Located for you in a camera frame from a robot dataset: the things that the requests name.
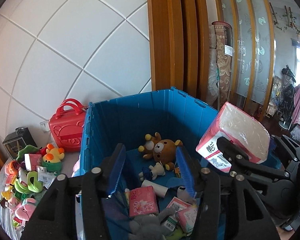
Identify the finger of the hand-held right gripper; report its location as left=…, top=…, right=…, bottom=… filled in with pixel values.
left=272, top=134, right=300, bottom=161
left=216, top=136, right=291, bottom=183

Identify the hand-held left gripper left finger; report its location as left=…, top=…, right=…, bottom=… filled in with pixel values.
left=20, top=143, right=127, bottom=240

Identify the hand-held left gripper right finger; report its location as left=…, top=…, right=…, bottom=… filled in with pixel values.
left=176, top=146, right=280, bottom=240

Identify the large pink white tissue pack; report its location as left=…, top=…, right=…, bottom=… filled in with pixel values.
left=196, top=102, right=270, bottom=173

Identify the pink floral tissue pack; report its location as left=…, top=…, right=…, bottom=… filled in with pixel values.
left=129, top=187, right=159, bottom=217

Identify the blue plastic crate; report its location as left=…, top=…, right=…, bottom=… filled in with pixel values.
left=75, top=86, right=282, bottom=240

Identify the grey plush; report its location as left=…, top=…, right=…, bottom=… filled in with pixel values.
left=129, top=209, right=176, bottom=240

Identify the small white bear plush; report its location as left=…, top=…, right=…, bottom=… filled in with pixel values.
left=139, top=162, right=167, bottom=181

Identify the brown bear plush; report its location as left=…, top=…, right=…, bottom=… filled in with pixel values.
left=152, top=139, right=184, bottom=172

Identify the pink pack with barcode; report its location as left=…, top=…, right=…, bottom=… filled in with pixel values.
left=166, top=197, right=191, bottom=212

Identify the white tube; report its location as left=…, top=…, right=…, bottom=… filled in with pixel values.
left=141, top=179, right=169, bottom=198

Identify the pale pink tissue pack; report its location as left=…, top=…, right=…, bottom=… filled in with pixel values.
left=177, top=205, right=198, bottom=235

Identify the black bags pile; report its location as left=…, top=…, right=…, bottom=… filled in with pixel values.
left=277, top=64, right=297, bottom=123

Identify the small green box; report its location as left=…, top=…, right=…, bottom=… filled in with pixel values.
left=162, top=216, right=178, bottom=232

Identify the yellow duck plush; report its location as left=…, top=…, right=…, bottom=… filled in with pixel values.
left=41, top=144, right=65, bottom=176

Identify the red toy suitcase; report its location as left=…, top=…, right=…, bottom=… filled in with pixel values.
left=48, top=99, right=88, bottom=153

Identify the white red tissue pack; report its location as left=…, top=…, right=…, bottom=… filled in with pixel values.
left=24, top=154, right=43, bottom=172

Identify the green crocodile plush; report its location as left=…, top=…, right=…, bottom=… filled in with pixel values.
left=16, top=145, right=40, bottom=162

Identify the pink pig plush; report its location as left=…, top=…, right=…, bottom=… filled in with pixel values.
left=14, top=197, right=38, bottom=222

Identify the brown patterned rolled carpet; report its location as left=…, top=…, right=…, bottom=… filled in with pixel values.
left=213, top=21, right=234, bottom=111

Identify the pale patterned rolled carpet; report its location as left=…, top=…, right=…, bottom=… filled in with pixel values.
left=206, top=25, right=219, bottom=106

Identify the black gift box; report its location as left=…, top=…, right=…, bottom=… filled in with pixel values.
left=2, top=127, right=38, bottom=161

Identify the orange pink plush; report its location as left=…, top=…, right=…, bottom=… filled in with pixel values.
left=5, top=161, right=21, bottom=176

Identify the frosted glass partition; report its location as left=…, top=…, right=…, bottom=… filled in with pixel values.
left=220, top=0, right=277, bottom=107

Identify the green vine decoration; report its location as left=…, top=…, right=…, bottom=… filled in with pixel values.
left=269, top=2, right=300, bottom=35

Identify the green ring plush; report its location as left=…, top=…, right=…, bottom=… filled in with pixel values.
left=14, top=171, right=45, bottom=195

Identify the wooden wall column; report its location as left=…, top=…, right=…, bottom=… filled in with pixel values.
left=146, top=0, right=212, bottom=103

